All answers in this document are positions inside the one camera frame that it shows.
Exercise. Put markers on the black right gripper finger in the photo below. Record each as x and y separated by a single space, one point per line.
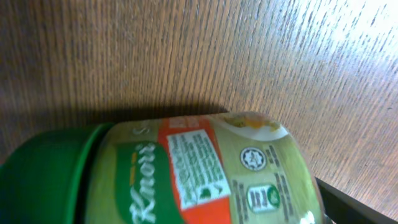
342 208

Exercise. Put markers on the Knorr jar green lid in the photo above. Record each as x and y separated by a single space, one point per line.
217 168

